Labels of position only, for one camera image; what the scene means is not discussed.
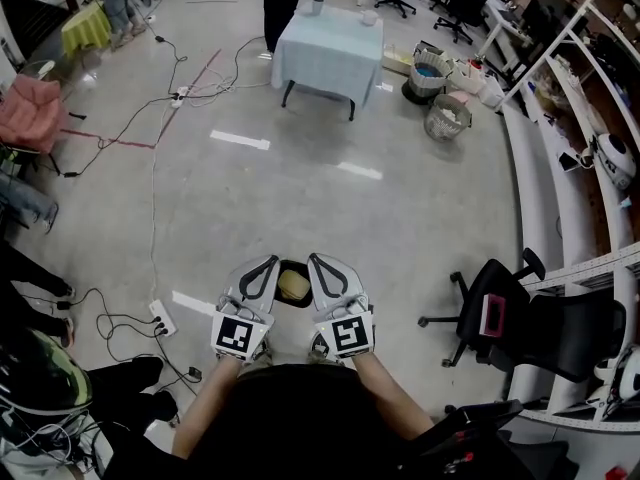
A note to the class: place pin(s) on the white plastic bag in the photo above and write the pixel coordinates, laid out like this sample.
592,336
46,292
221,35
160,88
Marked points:
477,83

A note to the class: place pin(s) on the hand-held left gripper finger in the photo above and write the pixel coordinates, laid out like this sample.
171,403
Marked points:
231,285
270,295

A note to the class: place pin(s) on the black dome backpack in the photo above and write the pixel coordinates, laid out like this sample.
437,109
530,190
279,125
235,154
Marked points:
45,383

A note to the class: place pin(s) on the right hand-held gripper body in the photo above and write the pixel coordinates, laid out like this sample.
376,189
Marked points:
350,333

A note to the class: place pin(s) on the white desk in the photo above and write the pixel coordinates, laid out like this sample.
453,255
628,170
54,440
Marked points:
500,15

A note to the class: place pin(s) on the person's torso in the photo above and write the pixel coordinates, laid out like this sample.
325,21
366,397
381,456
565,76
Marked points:
300,428

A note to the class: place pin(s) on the small red object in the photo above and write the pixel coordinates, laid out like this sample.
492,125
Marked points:
620,473

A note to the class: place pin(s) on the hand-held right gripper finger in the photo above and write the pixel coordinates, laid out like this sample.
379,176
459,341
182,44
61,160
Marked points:
314,288
356,290

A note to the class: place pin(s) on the white power strip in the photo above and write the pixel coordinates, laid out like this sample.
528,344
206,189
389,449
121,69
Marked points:
163,318
179,97

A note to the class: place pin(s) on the pink black box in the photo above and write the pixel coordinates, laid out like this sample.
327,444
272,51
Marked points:
485,318

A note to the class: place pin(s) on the person's left forearm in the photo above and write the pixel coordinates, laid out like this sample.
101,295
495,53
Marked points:
205,408

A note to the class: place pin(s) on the table with light blue cloth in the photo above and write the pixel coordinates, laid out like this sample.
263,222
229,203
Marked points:
327,53

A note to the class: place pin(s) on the white cup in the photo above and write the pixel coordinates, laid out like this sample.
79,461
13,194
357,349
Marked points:
368,18

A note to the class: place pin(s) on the pink cloth covered chair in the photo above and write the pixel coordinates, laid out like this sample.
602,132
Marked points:
30,113

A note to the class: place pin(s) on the black waste bin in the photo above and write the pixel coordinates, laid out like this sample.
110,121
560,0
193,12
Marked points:
292,305

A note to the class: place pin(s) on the person's right forearm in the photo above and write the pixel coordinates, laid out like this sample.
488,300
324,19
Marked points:
395,398

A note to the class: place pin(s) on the grey cup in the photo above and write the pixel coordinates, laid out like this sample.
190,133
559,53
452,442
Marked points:
318,6

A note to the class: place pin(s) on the cream storage box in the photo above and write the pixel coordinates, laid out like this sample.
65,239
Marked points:
397,60

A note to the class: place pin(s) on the white metal shelf rack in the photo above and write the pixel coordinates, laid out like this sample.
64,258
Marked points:
535,168

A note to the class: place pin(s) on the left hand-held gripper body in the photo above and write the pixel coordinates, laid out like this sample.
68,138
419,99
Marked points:
232,333

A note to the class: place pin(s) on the black staircase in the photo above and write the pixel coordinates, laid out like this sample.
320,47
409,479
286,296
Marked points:
30,23

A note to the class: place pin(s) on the black-legged table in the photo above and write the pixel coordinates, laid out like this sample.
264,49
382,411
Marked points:
351,110

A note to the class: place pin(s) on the person's right leg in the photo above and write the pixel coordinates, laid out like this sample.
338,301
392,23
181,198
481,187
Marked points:
317,348

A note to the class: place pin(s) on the yellow-green cloth covered table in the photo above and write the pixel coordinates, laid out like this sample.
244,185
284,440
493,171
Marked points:
85,30

